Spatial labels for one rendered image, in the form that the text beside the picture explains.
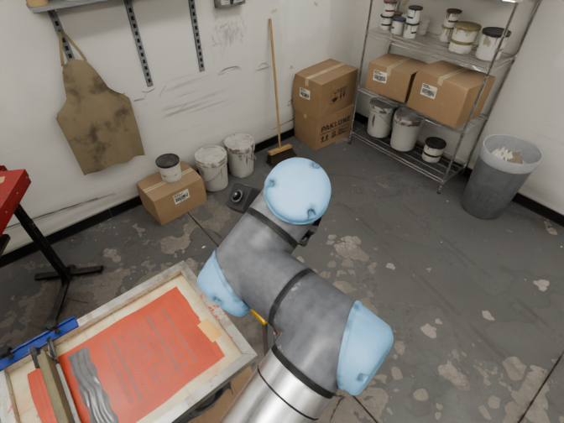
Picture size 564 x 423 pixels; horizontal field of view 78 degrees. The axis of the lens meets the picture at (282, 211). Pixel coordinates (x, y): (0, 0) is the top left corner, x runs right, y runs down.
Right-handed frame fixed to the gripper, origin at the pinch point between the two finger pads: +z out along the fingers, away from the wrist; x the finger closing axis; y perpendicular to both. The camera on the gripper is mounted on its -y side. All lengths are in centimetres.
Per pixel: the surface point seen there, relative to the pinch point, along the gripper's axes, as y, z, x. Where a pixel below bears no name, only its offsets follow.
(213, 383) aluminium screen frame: 2, 60, -55
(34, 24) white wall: -188, 130, 68
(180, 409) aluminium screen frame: -5, 55, -65
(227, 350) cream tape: 2, 71, -46
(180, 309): -23, 83, -41
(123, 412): -22, 59, -75
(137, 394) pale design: -21, 62, -70
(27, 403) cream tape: -55, 62, -87
